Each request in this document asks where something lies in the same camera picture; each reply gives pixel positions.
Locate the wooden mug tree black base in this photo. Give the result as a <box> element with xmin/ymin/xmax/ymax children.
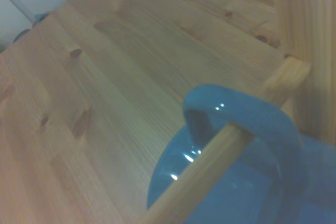
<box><xmin>135</xmin><ymin>0</ymin><xmax>336</xmax><ymax>224</ymax></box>

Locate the blue enamel mug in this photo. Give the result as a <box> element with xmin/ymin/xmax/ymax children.
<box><xmin>146</xmin><ymin>84</ymin><xmax>336</xmax><ymax>224</ymax></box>

